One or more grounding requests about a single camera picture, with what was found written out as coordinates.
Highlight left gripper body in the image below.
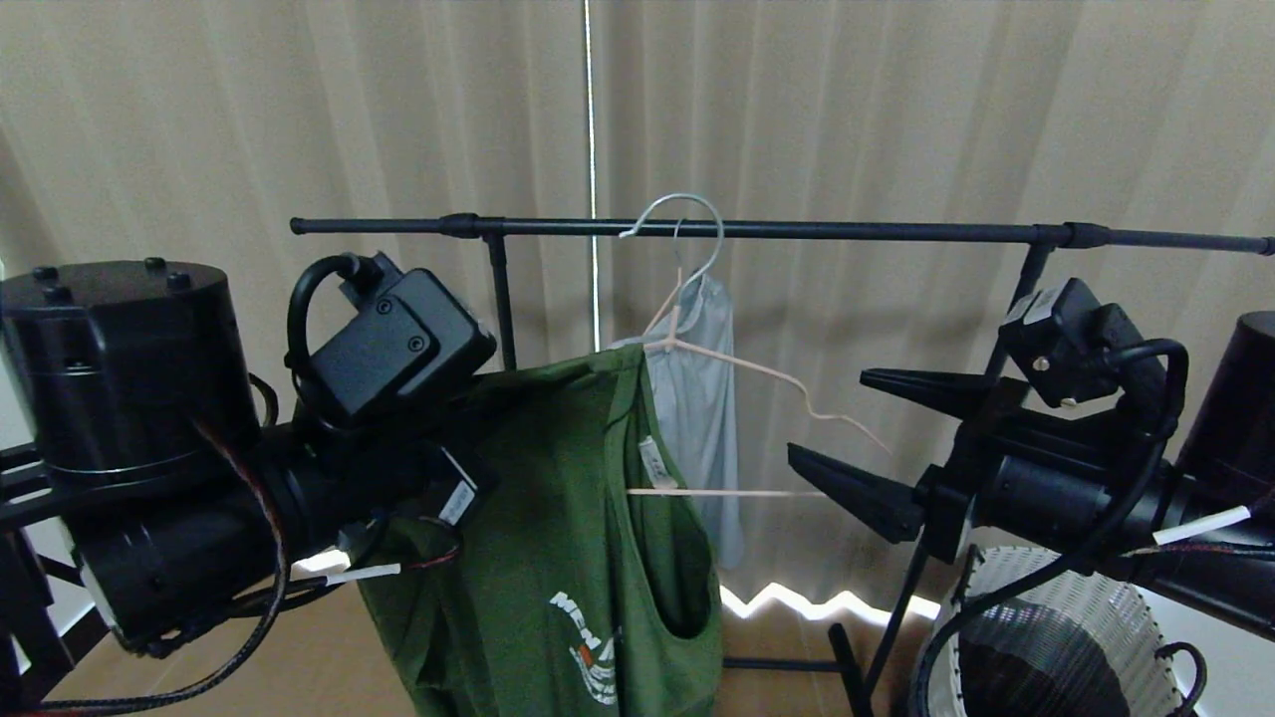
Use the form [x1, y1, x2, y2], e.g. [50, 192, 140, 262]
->
[271, 436, 491, 571]

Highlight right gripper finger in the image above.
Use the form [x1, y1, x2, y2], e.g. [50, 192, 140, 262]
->
[859, 366, 1030, 421]
[786, 442, 928, 545]

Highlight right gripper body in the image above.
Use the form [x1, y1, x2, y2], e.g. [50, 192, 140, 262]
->
[914, 396, 1148, 566]

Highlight pale grey shorts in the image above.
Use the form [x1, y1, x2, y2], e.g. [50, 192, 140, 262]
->
[611, 274, 747, 572]

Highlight dark green garment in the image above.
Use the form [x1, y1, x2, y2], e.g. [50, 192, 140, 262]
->
[357, 344, 725, 717]

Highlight pink clothes hanger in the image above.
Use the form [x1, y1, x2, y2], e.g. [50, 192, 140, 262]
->
[618, 192, 894, 499]
[642, 217, 695, 340]

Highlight white laundry basket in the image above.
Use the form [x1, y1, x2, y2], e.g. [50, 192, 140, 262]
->
[911, 545, 1209, 717]

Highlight black clothes rack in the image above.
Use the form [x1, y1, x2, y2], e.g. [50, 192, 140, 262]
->
[289, 212, 1275, 717]

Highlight beige curtain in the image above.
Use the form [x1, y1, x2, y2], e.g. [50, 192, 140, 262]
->
[0, 0, 1275, 623]

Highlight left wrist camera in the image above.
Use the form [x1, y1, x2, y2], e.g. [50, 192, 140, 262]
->
[299, 261, 498, 429]

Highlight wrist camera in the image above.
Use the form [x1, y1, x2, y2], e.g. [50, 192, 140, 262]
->
[299, 261, 498, 429]
[999, 277, 1192, 441]

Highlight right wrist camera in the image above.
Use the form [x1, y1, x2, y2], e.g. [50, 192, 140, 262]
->
[999, 277, 1192, 441]

